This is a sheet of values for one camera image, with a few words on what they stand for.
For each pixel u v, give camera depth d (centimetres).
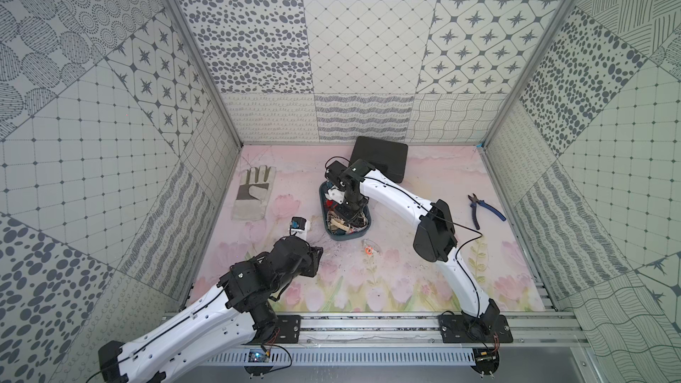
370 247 88
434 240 56
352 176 65
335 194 84
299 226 65
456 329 74
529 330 76
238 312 49
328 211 97
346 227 90
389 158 114
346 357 70
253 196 102
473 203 101
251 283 51
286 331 73
